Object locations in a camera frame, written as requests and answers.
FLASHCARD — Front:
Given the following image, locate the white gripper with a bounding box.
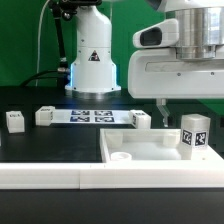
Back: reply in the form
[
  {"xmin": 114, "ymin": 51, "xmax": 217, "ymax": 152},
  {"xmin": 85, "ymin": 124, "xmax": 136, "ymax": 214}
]
[{"xmin": 128, "ymin": 18, "xmax": 224, "ymax": 127}]

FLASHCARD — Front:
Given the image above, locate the white square tabletop part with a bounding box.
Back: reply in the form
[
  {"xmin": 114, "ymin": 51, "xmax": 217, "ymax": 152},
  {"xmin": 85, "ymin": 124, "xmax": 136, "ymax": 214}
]
[{"xmin": 100, "ymin": 129, "xmax": 222, "ymax": 163}]

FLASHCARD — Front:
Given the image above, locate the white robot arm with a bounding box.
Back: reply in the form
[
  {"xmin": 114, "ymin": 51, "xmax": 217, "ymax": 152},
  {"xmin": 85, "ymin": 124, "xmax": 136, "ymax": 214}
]
[{"xmin": 66, "ymin": 0, "xmax": 224, "ymax": 117}]

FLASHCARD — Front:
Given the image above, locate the white L-shaped fence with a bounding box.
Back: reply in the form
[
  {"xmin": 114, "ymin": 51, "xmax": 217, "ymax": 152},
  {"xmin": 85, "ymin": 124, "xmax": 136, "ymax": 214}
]
[{"xmin": 0, "ymin": 131, "xmax": 224, "ymax": 190}]

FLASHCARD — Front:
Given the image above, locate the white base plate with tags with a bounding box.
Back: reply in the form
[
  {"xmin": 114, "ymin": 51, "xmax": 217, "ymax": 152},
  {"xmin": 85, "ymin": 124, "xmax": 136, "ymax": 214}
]
[{"xmin": 52, "ymin": 109, "xmax": 130, "ymax": 124}]

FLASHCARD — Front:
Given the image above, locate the black cable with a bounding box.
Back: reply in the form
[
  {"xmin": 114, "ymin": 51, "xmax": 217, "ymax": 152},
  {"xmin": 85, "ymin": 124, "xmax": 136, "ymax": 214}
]
[{"xmin": 20, "ymin": 68, "xmax": 72, "ymax": 88}]

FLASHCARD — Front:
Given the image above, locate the white cable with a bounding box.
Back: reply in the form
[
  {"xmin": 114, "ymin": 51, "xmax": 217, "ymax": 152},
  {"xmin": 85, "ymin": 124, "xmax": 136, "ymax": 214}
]
[{"xmin": 35, "ymin": 0, "xmax": 52, "ymax": 88}]

